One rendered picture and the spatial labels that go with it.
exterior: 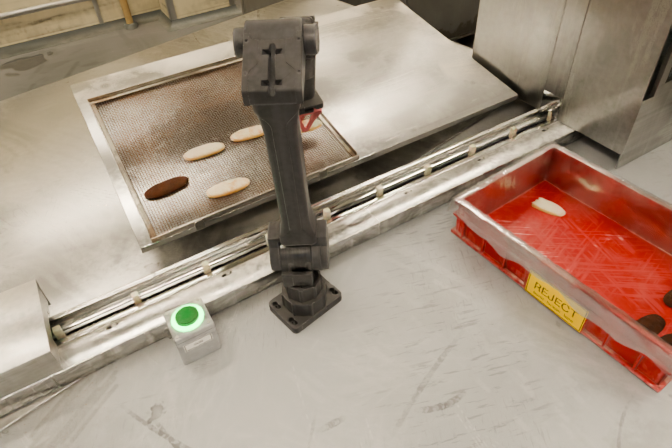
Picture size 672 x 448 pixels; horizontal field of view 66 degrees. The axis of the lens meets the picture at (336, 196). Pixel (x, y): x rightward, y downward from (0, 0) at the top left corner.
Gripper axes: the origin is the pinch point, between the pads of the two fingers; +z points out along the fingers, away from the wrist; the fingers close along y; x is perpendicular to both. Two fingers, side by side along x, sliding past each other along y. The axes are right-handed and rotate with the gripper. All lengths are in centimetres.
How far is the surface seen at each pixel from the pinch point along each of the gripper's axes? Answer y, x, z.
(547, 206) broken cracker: -40, -44, 4
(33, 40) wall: 318, 102, 146
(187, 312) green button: -40, 36, 0
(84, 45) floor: 302, 67, 148
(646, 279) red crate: -64, -47, 1
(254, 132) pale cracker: 4.7, 10.8, 3.5
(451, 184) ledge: -26.7, -26.5, 4.2
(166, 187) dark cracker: -5.9, 33.9, 3.8
